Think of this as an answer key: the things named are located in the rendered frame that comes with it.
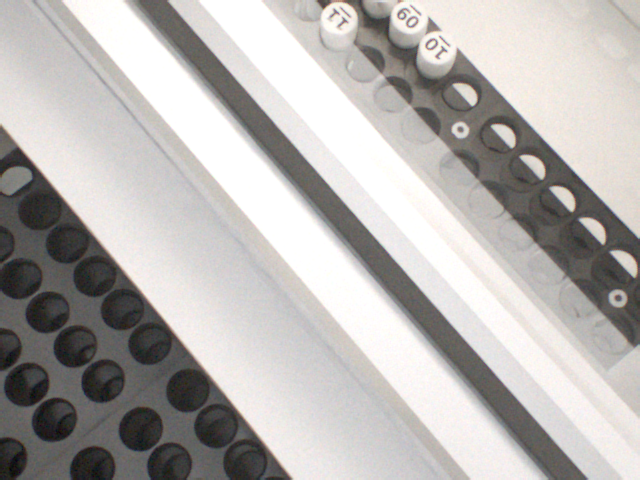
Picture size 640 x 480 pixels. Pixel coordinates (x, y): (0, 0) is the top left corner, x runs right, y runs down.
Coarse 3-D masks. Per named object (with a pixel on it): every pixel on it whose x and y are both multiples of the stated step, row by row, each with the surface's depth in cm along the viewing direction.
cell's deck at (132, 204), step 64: (0, 0) 36; (0, 64) 36; (64, 64) 36; (64, 128) 35; (128, 128) 35; (64, 192) 35; (128, 192) 35; (128, 256) 34; (192, 256) 34; (192, 320) 34; (256, 320) 34; (256, 384) 33; (320, 384) 33; (320, 448) 33; (384, 448) 33
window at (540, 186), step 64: (192, 0) 27; (256, 0) 22; (320, 0) 19; (384, 0) 17; (448, 0) 15; (512, 0) 13; (576, 0) 12; (256, 64) 26; (320, 64) 22; (384, 64) 19; (448, 64) 16; (512, 64) 15; (576, 64) 13; (320, 128) 25; (384, 128) 21; (448, 128) 18; (512, 128) 16; (576, 128) 14; (320, 192) 29; (384, 192) 24; (448, 192) 20; (512, 192) 18; (576, 192) 16; (384, 256) 28; (448, 256) 23; (512, 256) 20; (576, 256) 17; (448, 320) 27; (512, 320) 23; (576, 320) 19; (512, 384) 26; (576, 384) 22; (576, 448) 25
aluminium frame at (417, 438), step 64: (64, 0) 31; (128, 0) 31; (128, 64) 31; (192, 64) 30; (192, 128) 30; (256, 128) 30; (192, 192) 34; (256, 192) 30; (256, 256) 31; (320, 256) 30; (320, 320) 29; (384, 320) 29; (384, 384) 29; (448, 384) 29; (448, 448) 28; (512, 448) 28
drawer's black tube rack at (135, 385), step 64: (0, 192) 40; (0, 256) 42; (64, 256) 42; (0, 320) 38; (64, 320) 42; (128, 320) 42; (0, 384) 38; (64, 384) 38; (128, 384) 38; (192, 384) 41; (0, 448) 41; (64, 448) 37; (128, 448) 37; (192, 448) 37; (256, 448) 40
